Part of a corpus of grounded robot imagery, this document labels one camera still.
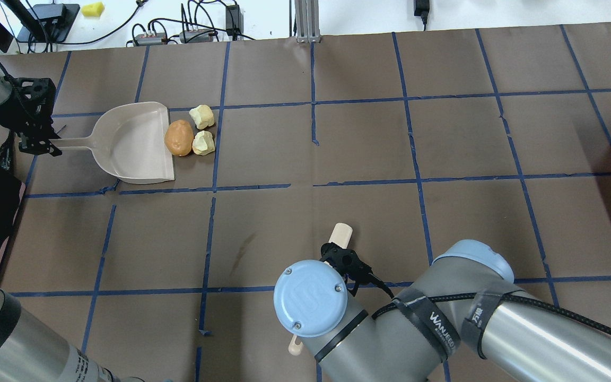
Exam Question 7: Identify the aluminium frame post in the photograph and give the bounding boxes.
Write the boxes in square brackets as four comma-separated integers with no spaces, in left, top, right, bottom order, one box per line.
[294,0,321,43]

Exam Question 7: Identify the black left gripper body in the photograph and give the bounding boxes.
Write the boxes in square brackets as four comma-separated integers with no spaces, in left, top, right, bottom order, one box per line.
[6,77,57,140]

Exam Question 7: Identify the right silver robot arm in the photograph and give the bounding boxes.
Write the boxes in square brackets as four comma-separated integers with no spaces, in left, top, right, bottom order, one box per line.
[274,240,611,381]

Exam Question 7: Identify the beige hand brush black bristles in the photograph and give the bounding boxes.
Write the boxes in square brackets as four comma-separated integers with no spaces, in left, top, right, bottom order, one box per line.
[273,223,353,356]

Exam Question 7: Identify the beige plastic dustpan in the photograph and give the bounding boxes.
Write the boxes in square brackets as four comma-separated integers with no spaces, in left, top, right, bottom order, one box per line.
[51,101,176,185]

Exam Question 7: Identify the yellow-white bread chunk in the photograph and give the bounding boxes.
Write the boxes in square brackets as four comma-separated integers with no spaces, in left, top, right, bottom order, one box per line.
[192,131,216,155]

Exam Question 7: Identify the pale yellow bread chunk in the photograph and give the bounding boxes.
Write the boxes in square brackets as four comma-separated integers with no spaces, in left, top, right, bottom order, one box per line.
[188,104,216,131]

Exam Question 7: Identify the yellow paper cup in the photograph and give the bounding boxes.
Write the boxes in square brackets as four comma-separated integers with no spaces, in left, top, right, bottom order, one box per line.
[80,2,105,19]

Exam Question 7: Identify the black device on stand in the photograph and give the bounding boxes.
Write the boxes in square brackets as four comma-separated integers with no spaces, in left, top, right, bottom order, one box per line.
[0,1,81,44]

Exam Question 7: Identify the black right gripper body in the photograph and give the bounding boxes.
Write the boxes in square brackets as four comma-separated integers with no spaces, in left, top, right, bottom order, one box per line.
[320,242,373,297]

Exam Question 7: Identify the silver cable adapter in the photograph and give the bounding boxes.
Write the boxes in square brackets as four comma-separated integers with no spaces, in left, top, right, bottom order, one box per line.
[133,31,168,46]
[178,29,218,44]

